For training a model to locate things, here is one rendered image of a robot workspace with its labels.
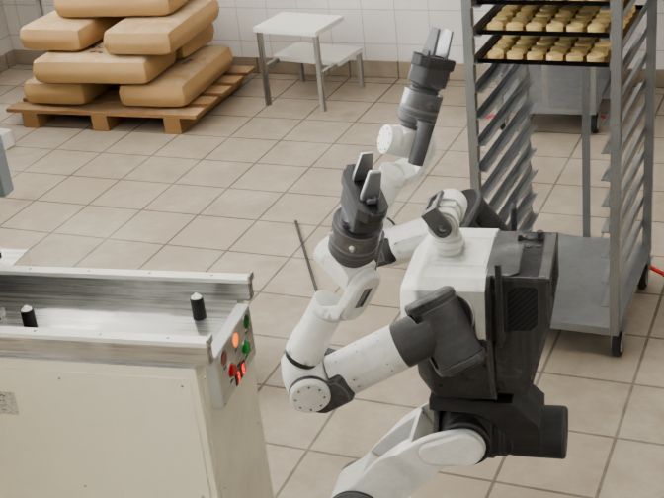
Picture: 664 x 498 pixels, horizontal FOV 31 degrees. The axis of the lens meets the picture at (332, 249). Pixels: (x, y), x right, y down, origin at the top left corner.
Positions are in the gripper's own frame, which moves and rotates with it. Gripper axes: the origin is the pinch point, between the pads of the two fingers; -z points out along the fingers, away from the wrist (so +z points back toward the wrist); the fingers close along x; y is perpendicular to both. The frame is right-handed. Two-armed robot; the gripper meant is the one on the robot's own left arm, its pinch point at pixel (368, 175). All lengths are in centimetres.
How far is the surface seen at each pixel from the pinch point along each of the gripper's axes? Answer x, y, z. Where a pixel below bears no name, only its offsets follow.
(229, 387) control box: 26, -11, 90
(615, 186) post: 91, 126, 106
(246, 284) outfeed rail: 48, -3, 81
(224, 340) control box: 32, -12, 81
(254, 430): 31, -1, 118
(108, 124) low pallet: 363, 10, 303
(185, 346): 27, -22, 74
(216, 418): 22, -15, 96
